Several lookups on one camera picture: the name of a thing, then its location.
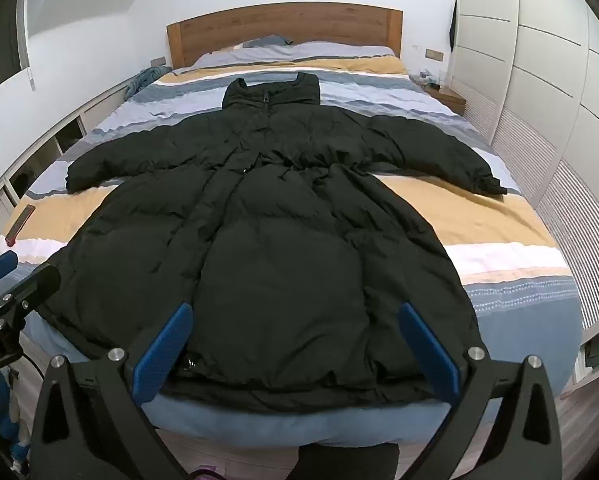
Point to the blue floor item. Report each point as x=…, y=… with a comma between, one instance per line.
x=6, y=410

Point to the white window-side shelf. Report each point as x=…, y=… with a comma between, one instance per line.
x=54, y=145

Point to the wooden headboard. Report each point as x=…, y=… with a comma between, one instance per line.
x=279, y=30

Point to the black puffer coat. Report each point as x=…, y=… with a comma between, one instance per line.
x=279, y=240

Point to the teal cloth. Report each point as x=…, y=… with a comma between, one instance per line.
x=144, y=80

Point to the dark phone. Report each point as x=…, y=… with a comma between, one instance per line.
x=21, y=221

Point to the lilac pillow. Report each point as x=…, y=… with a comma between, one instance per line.
x=329, y=51

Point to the wooden bedside table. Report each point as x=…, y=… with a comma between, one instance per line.
x=452, y=100

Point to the blue-grey pillow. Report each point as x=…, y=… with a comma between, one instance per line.
x=267, y=41

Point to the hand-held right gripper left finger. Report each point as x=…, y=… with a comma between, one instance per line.
x=164, y=355

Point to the white wardrobe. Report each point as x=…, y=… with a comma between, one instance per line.
x=539, y=50

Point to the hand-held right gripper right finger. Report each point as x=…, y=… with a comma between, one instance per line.
x=429, y=350

